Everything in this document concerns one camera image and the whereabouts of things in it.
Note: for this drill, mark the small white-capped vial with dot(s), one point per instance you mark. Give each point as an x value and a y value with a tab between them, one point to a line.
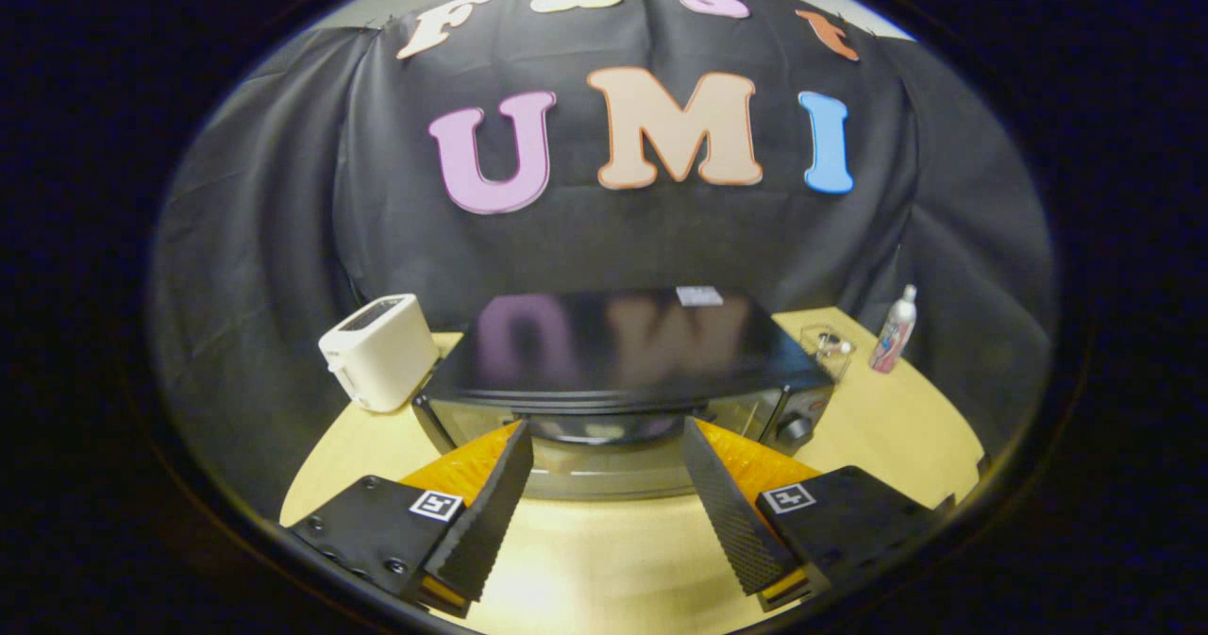
836	342

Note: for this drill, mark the black toaster oven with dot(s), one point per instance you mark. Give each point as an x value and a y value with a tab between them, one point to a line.
613	352

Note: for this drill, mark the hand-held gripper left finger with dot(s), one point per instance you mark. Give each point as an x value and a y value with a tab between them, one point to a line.
477	531

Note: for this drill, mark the white bread toaster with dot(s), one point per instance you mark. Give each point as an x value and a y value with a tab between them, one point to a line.
382	357

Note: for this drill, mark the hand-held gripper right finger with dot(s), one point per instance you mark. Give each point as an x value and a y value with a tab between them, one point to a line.
736	522

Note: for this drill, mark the white pink-label bottle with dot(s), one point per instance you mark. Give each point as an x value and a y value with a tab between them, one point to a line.
892	338

